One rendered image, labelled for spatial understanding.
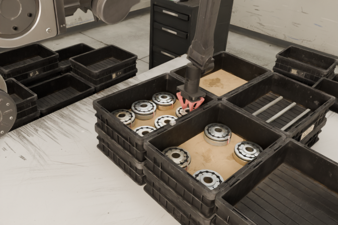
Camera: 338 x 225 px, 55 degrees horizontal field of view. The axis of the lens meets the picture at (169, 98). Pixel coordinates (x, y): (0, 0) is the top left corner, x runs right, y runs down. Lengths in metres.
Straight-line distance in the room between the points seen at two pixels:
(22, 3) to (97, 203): 0.80
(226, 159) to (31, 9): 0.84
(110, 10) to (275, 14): 3.96
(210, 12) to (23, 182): 0.88
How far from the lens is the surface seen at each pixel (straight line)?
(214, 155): 1.18
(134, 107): 1.33
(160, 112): 1.36
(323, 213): 1.12
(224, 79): 1.66
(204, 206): 0.98
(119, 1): 0.65
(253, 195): 1.08
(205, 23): 1.04
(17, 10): 0.54
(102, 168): 1.30
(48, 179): 1.30
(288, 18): 4.46
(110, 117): 1.16
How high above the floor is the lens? 1.60
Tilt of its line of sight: 32 degrees down
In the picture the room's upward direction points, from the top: 4 degrees clockwise
